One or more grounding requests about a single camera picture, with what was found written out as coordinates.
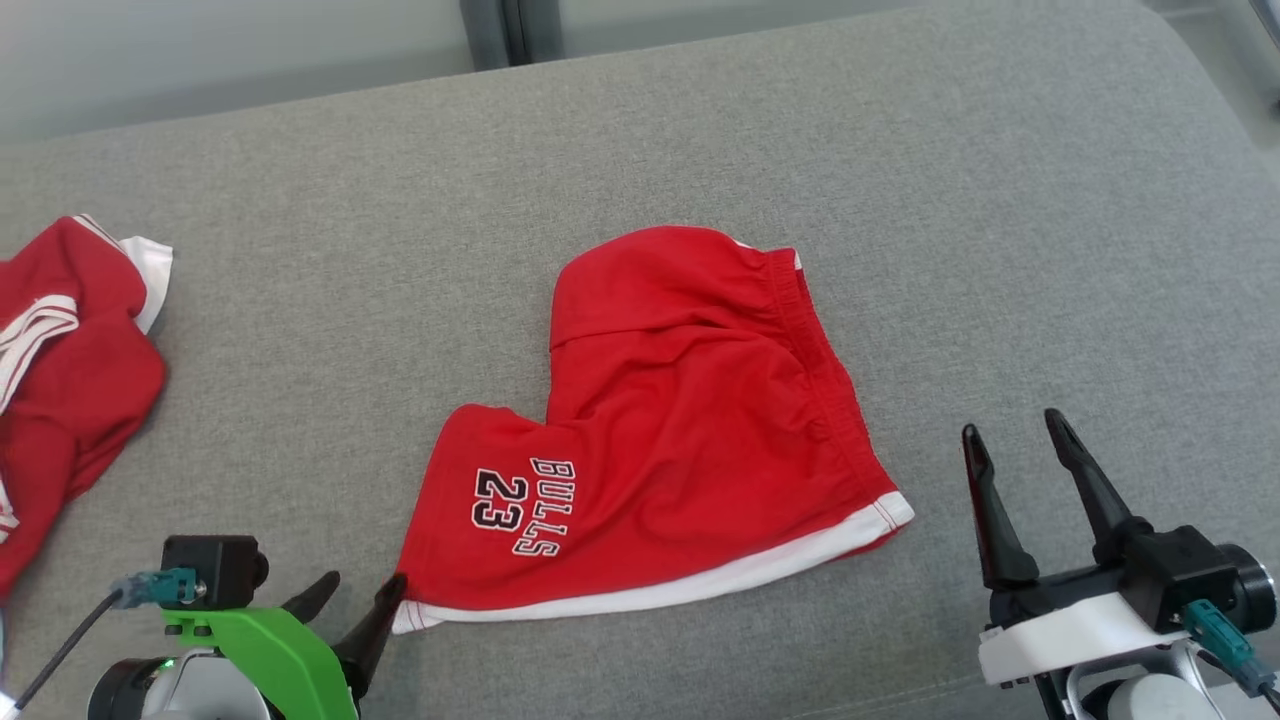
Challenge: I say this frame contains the red Bulls 23 shorts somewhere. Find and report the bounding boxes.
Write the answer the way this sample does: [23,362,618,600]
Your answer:
[392,225,916,636]

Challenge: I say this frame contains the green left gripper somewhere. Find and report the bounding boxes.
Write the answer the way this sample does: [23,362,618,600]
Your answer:
[160,570,409,720]

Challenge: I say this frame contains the red jersey with white sleeves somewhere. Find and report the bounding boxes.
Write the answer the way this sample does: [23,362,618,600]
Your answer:
[0,213,175,602]

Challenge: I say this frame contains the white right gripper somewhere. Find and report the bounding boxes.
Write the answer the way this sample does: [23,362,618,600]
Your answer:
[961,407,1202,720]

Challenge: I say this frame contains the right cable with teal plug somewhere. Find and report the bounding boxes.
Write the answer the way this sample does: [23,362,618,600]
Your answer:
[1180,599,1280,717]

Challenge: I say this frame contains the grey metal partition post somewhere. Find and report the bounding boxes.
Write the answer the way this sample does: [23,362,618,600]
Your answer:
[459,0,563,72]

